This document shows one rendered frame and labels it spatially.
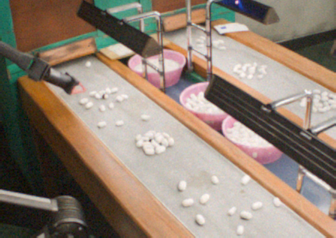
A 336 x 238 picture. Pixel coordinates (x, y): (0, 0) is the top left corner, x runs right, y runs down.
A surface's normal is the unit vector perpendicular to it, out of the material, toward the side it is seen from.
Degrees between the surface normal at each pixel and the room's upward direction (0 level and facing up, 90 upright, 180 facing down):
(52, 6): 90
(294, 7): 90
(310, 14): 90
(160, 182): 0
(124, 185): 0
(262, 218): 0
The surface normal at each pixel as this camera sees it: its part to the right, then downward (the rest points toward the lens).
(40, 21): 0.54, 0.45
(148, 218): -0.04, -0.83
